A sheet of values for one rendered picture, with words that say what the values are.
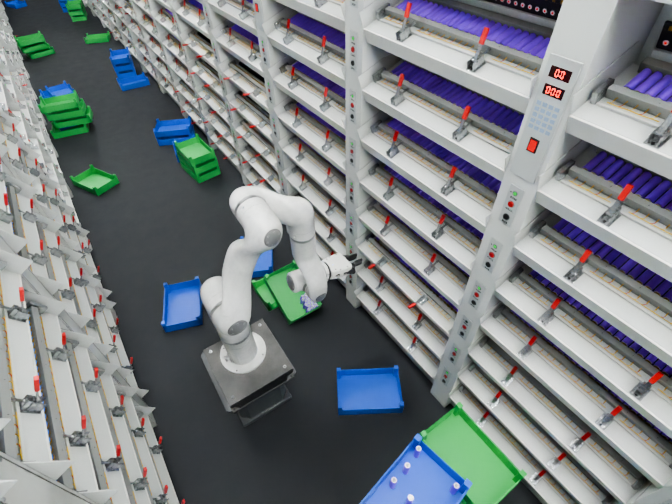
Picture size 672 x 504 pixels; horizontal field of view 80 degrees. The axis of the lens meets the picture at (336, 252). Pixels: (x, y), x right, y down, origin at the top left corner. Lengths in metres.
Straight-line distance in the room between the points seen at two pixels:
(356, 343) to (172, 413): 0.95
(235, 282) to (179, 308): 1.20
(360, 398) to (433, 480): 0.70
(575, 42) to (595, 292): 0.57
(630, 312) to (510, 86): 0.59
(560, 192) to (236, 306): 0.99
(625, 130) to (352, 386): 1.56
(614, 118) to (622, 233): 0.24
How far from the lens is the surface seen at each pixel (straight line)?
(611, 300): 1.16
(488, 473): 1.67
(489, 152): 1.17
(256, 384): 1.71
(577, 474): 1.76
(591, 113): 1.00
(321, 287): 1.48
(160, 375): 2.29
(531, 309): 1.31
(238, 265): 1.27
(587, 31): 0.95
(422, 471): 1.45
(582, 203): 1.07
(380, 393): 2.05
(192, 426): 2.11
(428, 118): 1.29
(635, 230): 1.05
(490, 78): 1.10
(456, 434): 1.68
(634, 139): 0.96
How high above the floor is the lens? 1.86
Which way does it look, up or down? 46 degrees down
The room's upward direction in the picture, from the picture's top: 2 degrees counter-clockwise
